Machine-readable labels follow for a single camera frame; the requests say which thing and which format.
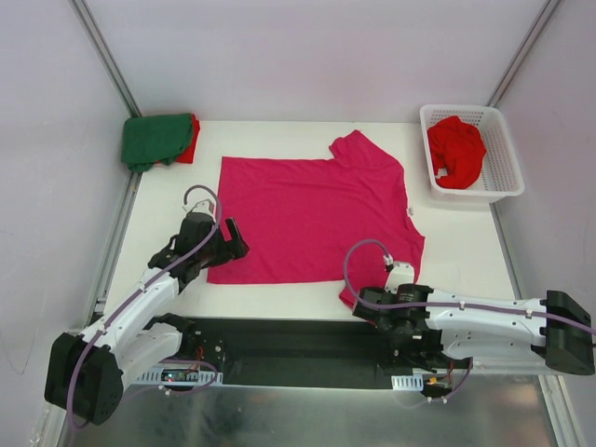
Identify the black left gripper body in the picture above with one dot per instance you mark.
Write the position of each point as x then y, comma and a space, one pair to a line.
223, 246

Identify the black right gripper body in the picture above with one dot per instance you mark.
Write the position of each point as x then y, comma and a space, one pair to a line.
369, 301

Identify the pink t shirt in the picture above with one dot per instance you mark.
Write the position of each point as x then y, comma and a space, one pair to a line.
319, 220

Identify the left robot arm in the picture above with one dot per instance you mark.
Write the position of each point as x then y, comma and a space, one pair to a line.
89, 372

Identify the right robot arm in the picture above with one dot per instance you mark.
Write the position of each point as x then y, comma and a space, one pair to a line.
431, 328

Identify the folded red t shirt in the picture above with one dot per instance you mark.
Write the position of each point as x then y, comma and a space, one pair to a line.
188, 155

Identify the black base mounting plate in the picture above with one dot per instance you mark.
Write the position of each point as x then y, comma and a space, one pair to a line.
298, 353

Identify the folded green t shirt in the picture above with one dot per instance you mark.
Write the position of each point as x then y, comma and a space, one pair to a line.
154, 139

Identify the white plastic laundry basket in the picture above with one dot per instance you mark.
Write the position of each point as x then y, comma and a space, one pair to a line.
501, 175

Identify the red t shirt in basket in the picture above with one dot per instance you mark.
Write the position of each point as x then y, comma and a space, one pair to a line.
457, 152

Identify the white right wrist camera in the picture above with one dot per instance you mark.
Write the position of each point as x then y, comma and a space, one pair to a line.
398, 273

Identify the right white cable duct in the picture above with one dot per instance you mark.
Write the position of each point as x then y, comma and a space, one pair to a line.
418, 381

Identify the white cable duct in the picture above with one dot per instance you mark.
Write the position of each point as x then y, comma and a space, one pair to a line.
418, 381
168, 376

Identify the left white cable duct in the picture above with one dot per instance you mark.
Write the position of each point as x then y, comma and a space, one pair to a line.
168, 376

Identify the left aluminium corner post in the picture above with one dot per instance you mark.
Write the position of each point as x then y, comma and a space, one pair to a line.
94, 33

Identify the aluminium corner post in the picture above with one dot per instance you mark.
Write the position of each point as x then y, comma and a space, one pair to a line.
540, 23
94, 33

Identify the right aluminium corner post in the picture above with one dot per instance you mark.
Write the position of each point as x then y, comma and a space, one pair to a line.
540, 23

